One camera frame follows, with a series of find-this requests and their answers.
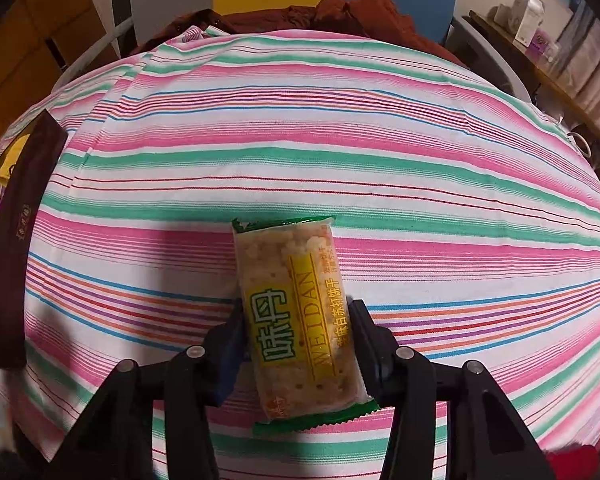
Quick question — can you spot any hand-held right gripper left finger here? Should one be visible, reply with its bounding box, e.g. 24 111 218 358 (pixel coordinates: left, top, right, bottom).
42 297 253 480

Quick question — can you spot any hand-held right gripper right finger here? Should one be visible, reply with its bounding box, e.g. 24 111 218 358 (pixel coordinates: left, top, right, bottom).
346 299 558 480

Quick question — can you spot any green yellow cracker packet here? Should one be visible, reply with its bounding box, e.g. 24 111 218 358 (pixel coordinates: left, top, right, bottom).
231 215 381 436

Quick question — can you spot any gold metal tin box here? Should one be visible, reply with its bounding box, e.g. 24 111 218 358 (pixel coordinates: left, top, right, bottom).
0 110 70 368

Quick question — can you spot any pink green striped cloth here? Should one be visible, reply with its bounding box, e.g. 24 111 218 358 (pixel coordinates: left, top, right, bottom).
0 25 600 480

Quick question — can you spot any red cloth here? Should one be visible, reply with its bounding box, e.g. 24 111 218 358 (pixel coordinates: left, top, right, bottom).
547 442 600 480

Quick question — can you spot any wooden side desk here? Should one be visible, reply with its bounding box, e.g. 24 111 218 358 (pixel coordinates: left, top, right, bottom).
467 10 600 161

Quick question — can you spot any dark red blanket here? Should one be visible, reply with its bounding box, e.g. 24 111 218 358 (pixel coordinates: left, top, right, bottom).
130 0 468 68

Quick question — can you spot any purple small container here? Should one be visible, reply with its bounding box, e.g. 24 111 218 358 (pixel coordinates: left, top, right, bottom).
525 27 556 58

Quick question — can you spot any pale side curtain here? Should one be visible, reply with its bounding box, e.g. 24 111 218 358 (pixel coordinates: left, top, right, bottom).
555 10 600 131

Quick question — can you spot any white carton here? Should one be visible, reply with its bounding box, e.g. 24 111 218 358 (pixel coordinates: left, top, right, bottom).
514 0 546 43

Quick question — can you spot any wooden wardrobe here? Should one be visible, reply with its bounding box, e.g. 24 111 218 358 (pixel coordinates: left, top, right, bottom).
0 0 118 161

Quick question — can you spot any grey bed frame rail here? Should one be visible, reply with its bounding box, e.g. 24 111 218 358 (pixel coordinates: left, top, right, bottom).
452 15 536 106

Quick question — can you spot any white bed frame rail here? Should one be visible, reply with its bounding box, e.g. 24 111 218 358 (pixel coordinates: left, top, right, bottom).
50 16 135 96

